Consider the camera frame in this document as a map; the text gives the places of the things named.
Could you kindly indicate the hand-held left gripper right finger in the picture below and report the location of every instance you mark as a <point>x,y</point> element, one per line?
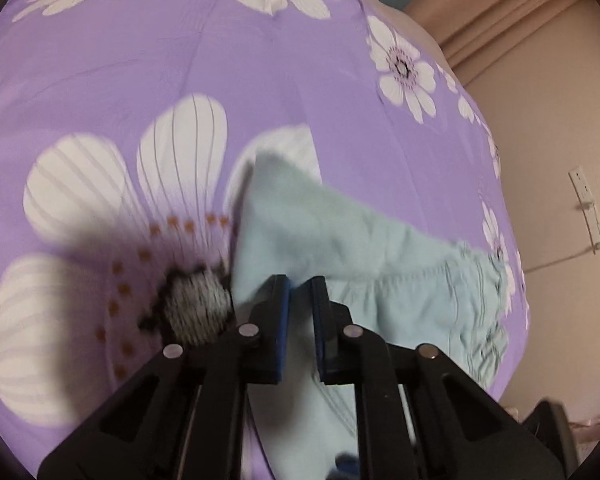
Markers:
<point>321,332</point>

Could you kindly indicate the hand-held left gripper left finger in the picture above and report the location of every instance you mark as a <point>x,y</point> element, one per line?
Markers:
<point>280,340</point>

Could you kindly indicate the light blue strawberry print pants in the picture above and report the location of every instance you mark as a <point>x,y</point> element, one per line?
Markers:
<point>330,240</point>

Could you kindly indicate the black rounded object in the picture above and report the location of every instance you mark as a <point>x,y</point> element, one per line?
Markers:
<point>550,435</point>

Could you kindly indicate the purple floral blanket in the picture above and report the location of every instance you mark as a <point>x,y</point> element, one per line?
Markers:
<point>130,60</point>

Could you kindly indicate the beige curtain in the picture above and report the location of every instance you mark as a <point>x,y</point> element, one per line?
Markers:
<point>505,20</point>

